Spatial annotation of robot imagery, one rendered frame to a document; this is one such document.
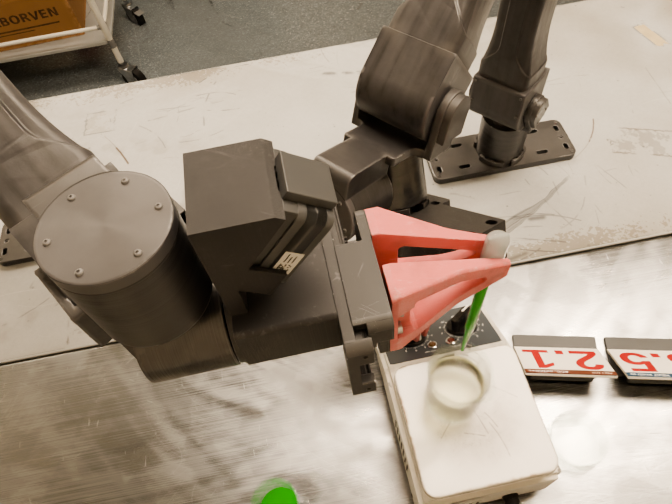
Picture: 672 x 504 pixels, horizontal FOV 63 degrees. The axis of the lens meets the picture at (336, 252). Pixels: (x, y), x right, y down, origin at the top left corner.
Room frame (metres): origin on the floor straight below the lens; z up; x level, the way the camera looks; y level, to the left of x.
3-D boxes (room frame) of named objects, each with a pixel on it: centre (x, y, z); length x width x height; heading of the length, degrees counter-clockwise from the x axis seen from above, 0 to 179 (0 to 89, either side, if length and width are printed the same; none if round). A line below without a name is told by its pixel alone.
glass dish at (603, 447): (0.11, -0.21, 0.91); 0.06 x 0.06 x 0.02
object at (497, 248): (0.15, -0.09, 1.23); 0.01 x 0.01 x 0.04; 4
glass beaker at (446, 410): (0.15, -0.09, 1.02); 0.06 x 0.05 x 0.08; 38
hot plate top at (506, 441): (0.13, -0.10, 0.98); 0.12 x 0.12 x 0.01; 4
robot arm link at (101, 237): (0.17, 0.11, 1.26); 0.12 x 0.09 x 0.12; 38
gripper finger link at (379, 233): (0.15, -0.05, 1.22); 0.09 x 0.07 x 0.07; 94
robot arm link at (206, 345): (0.14, 0.09, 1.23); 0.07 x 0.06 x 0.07; 94
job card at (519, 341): (0.20, -0.22, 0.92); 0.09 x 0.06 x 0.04; 79
